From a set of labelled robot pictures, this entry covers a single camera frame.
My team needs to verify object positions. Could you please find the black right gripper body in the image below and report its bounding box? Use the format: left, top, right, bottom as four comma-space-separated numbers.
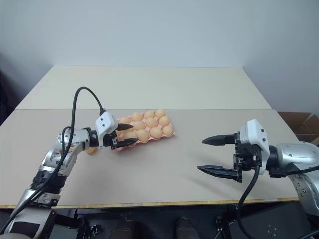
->
233, 131, 263, 175

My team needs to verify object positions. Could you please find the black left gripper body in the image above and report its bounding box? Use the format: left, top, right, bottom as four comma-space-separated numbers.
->
102, 131, 118, 150

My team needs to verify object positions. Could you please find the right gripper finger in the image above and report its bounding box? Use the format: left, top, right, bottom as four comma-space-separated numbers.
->
202, 133, 240, 148
197, 165, 243, 184

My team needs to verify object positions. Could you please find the pink egg tray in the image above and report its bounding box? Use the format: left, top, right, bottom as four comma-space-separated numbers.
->
110, 111, 176, 153

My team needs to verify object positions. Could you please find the brown cardboard box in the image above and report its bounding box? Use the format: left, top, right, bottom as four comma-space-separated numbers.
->
278, 112, 319, 145

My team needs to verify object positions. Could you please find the dark brown rounded shape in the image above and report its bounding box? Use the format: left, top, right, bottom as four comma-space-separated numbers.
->
117, 216, 137, 239
174, 217, 192, 239

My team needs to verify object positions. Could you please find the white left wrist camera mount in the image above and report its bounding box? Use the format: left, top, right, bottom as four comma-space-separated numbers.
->
94, 111, 118, 148

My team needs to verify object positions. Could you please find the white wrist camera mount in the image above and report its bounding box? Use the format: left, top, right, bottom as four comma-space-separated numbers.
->
239, 119, 270, 175
94, 111, 118, 148

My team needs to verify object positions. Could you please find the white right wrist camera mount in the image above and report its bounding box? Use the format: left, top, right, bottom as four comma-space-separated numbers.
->
239, 119, 270, 175

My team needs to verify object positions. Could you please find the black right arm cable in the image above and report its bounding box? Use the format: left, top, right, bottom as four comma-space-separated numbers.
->
236, 164, 261, 239

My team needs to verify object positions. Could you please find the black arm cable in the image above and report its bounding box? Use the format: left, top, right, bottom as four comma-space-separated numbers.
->
236, 164, 261, 239
0, 86, 108, 232

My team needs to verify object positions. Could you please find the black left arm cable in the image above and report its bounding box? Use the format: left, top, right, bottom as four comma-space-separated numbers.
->
0, 86, 108, 232

